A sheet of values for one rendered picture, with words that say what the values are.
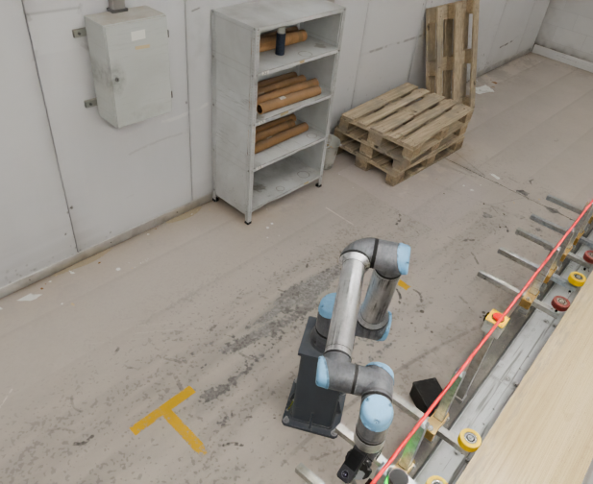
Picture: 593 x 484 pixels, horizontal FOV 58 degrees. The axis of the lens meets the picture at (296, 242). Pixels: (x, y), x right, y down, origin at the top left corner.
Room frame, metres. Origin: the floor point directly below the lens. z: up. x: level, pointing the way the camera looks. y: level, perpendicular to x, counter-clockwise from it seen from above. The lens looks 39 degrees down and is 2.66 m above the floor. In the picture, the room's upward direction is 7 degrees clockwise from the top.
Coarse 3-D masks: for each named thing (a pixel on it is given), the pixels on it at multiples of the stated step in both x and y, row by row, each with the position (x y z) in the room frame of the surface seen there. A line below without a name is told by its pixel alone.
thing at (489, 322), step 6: (492, 312) 1.47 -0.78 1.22; (498, 312) 1.47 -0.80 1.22; (486, 318) 1.44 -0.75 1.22; (492, 318) 1.44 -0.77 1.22; (504, 318) 1.45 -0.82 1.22; (486, 324) 1.43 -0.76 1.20; (492, 324) 1.42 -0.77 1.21; (504, 324) 1.42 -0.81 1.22; (486, 330) 1.42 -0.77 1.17; (498, 330) 1.40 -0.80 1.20; (492, 336) 1.41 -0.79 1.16; (498, 336) 1.40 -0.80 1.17
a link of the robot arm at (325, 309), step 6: (330, 294) 1.83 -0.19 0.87; (324, 300) 1.79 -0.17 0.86; (330, 300) 1.79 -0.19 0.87; (318, 306) 1.79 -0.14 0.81; (324, 306) 1.74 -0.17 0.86; (330, 306) 1.74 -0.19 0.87; (318, 312) 1.76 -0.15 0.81; (324, 312) 1.72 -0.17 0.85; (330, 312) 1.71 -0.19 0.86; (318, 318) 1.75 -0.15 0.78; (324, 318) 1.71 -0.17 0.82; (330, 318) 1.70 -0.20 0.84; (318, 324) 1.74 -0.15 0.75; (324, 324) 1.71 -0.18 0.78; (330, 324) 1.70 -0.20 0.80; (318, 330) 1.73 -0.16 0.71; (324, 330) 1.71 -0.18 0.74
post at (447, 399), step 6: (456, 372) 1.23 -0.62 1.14; (462, 372) 1.23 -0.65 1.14; (462, 378) 1.23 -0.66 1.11; (456, 384) 1.22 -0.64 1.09; (450, 390) 1.22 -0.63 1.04; (456, 390) 1.21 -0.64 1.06; (444, 396) 1.23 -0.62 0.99; (450, 396) 1.22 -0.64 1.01; (444, 402) 1.22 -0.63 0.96; (450, 402) 1.21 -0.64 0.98; (438, 408) 1.23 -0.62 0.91; (444, 408) 1.22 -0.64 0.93; (438, 414) 1.22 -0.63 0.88; (444, 414) 1.21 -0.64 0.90
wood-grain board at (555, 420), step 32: (576, 320) 1.81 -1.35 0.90; (544, 352) 1.59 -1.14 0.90; (576, 352) 1.61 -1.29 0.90; (544, 384) 1.41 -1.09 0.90; (576, 384) 1.43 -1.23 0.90; (512, 416) 1.24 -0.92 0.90; (544, 416) 1.26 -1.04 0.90; (576, 416) 1.28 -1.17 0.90; (480, 448) 1.09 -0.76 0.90; (512, 448) 1.10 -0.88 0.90; (544, 448) 1.12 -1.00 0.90; (576, 448) 1.13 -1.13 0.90; (480, 480) 0.96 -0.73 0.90; (512, 480) 0.98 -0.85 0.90; (544, 480) 0.99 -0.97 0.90; (576, 480) 1.01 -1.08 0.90
